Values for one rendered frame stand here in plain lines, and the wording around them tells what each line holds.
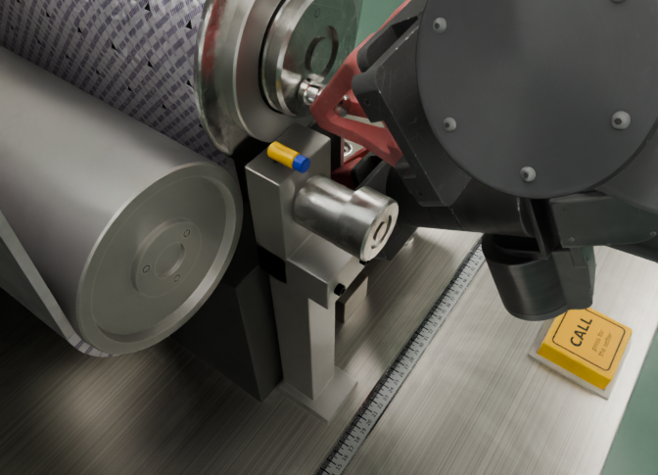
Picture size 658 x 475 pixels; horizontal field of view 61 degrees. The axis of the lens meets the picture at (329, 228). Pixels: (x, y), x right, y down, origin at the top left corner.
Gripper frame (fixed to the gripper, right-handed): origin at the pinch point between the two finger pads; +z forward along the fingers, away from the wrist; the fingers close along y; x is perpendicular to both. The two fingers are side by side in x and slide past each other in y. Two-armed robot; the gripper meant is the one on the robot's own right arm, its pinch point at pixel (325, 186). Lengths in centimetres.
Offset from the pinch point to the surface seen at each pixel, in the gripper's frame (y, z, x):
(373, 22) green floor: 186, 145, -41
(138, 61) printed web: -12.4, -5.6, 17.5
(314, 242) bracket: -9.8, -8.7, 2.8
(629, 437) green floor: 57, 6, -119
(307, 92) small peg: -8.3, -12.6, 12.6
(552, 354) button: 6.5, -12.8, -24.9
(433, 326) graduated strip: 3.1, -2.1, -20.6
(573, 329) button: 9.7, -13.8, -24.4
